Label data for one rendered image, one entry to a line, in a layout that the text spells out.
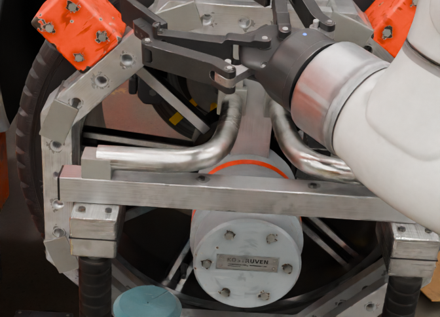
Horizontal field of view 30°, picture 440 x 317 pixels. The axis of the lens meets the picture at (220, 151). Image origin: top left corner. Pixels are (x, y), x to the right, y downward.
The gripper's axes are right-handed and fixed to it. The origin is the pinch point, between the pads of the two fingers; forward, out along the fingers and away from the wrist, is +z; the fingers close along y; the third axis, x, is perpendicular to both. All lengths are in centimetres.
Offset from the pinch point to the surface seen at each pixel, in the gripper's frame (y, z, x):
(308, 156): 4.6, -15.6, -14.5
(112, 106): 92, 172, -163
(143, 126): 92, 150, -159
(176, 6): 5.0, 8.2, -7.4
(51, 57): -4.3, 23.8, -19.2
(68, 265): -12.3, 11.3, -44.0
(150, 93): 22, 40, -47
